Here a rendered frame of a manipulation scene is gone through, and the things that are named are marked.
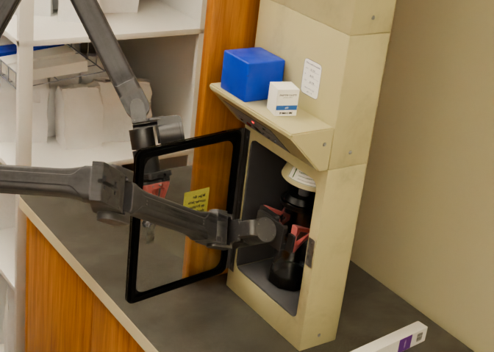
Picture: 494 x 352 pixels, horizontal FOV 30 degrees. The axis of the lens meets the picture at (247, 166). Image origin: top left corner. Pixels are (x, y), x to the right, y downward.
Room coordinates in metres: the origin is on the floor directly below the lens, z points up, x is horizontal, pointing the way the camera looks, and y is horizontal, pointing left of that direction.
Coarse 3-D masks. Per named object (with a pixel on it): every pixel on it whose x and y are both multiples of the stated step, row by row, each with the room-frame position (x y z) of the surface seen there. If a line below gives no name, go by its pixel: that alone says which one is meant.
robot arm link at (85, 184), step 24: (0, 168) 1.52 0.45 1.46; (24, 168) 1.53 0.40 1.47; (48, 168) 1.53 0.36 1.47; (72, 168) 1.54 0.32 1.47; (96, 168) 1.54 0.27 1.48; (0, 192) 1.52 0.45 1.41; (24, 192) 1.52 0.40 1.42; (48, 192) 1.51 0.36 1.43; (72, 192) 1.51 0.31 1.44; (96, 192) 1.51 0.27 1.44; (120, 192) 1.59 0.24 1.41
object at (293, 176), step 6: (288, 162) 1.98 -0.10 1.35; (282, 168) 2.00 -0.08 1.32; (288, 168) 1.96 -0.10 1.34; (294, 168) 1.94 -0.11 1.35; (282, 174) 1.97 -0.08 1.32; (288, 174) 1.95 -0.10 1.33; (294, 174) 1.93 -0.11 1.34; (300, 174) 1.93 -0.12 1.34; (306, 174) 1.92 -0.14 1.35; (288, 180) 1.94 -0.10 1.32; (294, 180) 1.93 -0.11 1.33; (300, 180) 1.92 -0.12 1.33; (306, 180) 1.91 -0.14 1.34; (312, 180) 1.91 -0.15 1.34; (300, 186) 1.91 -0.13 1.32; (306, 186) 1.91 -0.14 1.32; (312, 186) 1.90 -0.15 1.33
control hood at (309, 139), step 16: (224, 96) 1.95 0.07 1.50; (256, 112) 1.85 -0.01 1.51; (304, 112) 1.88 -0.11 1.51; (272, 128) 1.80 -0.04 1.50; (288, 128) 1.78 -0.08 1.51; (304, 128) 1.79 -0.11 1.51; (320, 128) 1.80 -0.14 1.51; (288, 144) 1.81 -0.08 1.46; (304, 144) 1.77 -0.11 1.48; (320, 144) 1.79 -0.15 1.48; (304, 160) 1.81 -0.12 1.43; (320, 160) 1.80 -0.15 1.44
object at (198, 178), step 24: (216, 144) 2.00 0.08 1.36; (144, 168) 1.86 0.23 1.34; (168, 168) 1.91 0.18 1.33; (192, 168) 1.95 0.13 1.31; (216, 168) 2.00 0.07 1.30; (168, 192) 1.91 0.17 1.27; (192, 192) 1.96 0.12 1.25; (216, 192) 2.01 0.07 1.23; (144, 240) 1.87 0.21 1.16; (168, 240) 1.92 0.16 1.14; (192, 240) 1.97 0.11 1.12; (144, 264) 1.87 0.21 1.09; (168, 264) 1.92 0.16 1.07; (192, 264) 1.97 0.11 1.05; (216, 264) 2.03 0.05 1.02; (144, 288) 1.88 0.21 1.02
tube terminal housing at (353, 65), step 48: (288, 48) 1.97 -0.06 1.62; (336, 48) 1.84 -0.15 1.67; (384, 48) 1.88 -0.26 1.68; (336, 96) 1.82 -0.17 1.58; (336, 144) 1.82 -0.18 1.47; (336, 192) 1.83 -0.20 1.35; (336, 240) 1.85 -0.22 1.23; (240, 288) 2.02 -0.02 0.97; (336, 288) 1.86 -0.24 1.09; (288, 336) 1.85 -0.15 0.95
